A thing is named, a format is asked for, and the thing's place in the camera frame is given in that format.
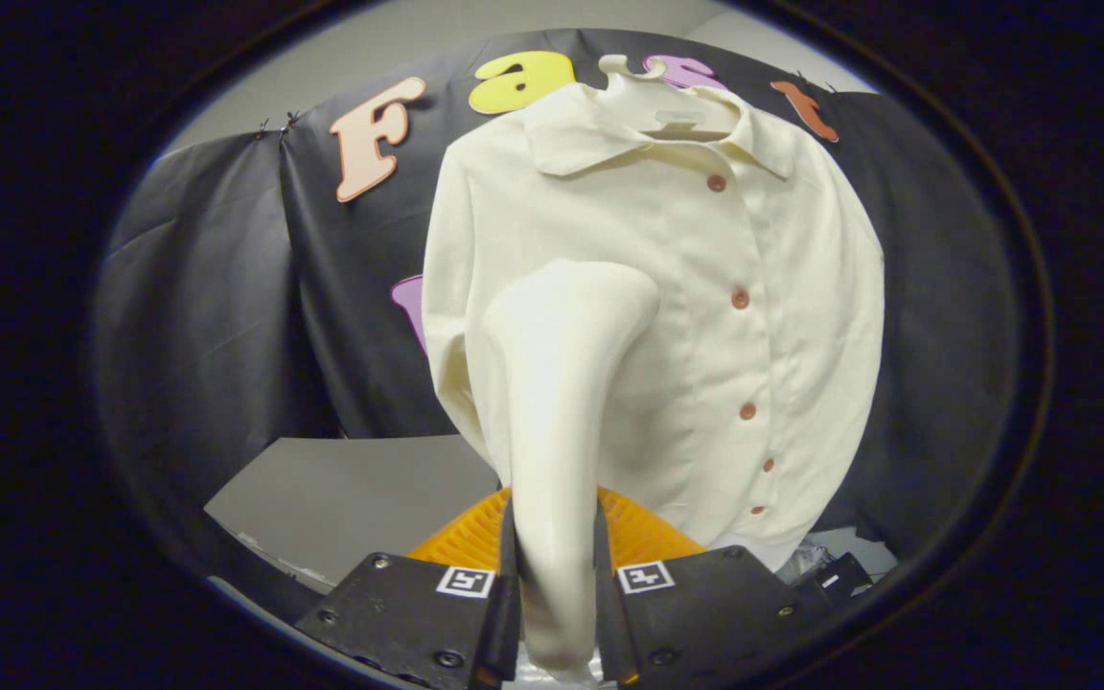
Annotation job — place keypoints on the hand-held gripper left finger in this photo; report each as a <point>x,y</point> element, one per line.
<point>418,613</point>

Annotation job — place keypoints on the black backdrop cloth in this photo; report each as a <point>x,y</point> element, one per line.
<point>226,316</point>

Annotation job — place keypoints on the white garment steamer head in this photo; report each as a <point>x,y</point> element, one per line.
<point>552,412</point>

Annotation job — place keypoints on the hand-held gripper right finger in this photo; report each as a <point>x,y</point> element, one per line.
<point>696,613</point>

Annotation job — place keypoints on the black box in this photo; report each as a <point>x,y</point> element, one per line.
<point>841,579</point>

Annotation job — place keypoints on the white clothes hanger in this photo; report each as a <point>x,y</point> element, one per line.
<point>667,101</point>

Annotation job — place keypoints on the cream button-up shirt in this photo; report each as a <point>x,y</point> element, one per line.
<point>753,249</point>

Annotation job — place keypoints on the grey cabinet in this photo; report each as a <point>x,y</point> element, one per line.
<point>351,498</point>

